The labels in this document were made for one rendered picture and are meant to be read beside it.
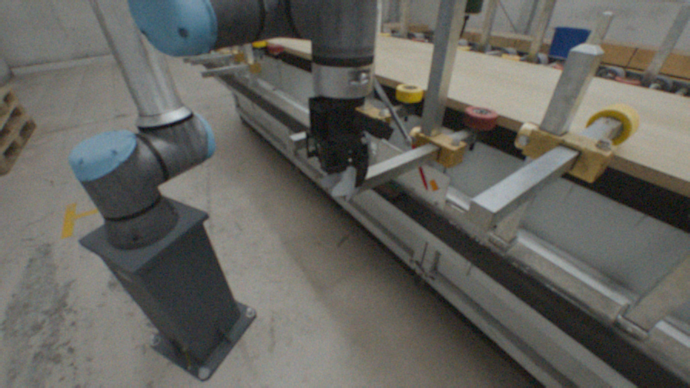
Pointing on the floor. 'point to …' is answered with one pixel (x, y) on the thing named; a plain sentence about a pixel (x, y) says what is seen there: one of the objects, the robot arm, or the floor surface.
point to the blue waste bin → (567, 40)
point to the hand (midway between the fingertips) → (349, 194)
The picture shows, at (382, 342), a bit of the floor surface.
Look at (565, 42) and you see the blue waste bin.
